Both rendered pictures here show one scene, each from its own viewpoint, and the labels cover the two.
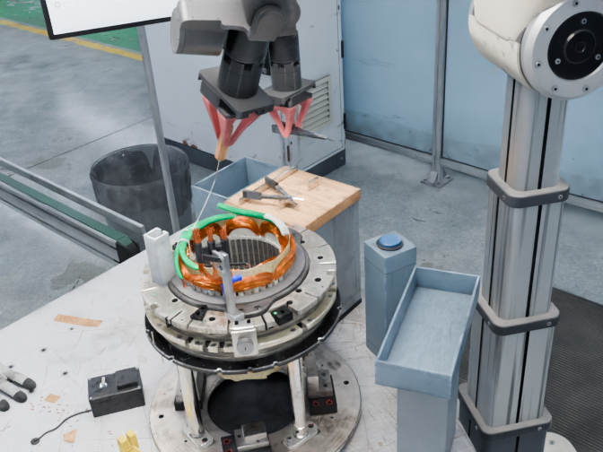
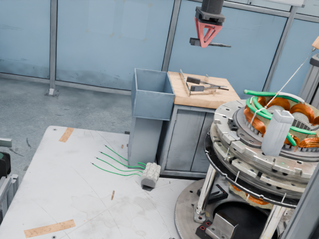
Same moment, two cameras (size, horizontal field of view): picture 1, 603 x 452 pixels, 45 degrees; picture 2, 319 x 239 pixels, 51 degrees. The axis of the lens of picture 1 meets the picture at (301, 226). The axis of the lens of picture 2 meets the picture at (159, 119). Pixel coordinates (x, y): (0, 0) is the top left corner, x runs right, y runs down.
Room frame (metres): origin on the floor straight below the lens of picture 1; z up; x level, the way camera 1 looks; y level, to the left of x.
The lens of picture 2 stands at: (0.79, 0.82, 1.43)
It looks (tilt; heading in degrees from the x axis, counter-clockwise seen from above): 28 degrees down; 308
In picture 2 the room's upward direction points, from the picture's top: 11 degrees clockwise
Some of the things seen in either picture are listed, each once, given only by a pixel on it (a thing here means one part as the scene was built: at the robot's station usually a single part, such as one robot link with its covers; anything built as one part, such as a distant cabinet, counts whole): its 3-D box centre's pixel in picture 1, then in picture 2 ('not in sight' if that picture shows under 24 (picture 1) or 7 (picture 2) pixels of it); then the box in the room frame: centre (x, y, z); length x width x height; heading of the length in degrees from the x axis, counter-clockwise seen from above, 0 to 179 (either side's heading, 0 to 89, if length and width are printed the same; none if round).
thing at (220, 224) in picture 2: (187, 379); (221, 228); (1.01, 0.23, 0.85); 0.06 x 0.04 x 0.05; 179
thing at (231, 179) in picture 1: (243, 233); (145, 122); (1.39, 0.13, 0.92); 0.17 x 0.11 x 0.28; 139
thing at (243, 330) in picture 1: (244, 338); not in sight; (0.84, 0.10, 1.07); 0.04 x 0.02 x 0.05; 95
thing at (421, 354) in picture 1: (428, 385); not in sight; (0.87, -0.19, 0.92); 0.25 x 0.11 x 0.28; 157
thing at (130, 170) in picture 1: (146, 203); not in sight; (2.57, 0.61, 0.39); 0.39 x 0.39 x 0.35
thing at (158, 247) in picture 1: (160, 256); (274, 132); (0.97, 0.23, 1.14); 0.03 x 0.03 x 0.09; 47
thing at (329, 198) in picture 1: (292, 199); (202, 90); (1.29, 0.01, 1.05); 0.20 x 0.19 x 0.02; 49
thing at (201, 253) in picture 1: (213, 250); not in sight; (0.87, 0.13, 1.21); 0.04 x 0.04 x 0.03; 47
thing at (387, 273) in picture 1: (389, 299); not in sight; (1.13, -0.16, 0.91); 0.07 x 0.07 x 0.25; 27
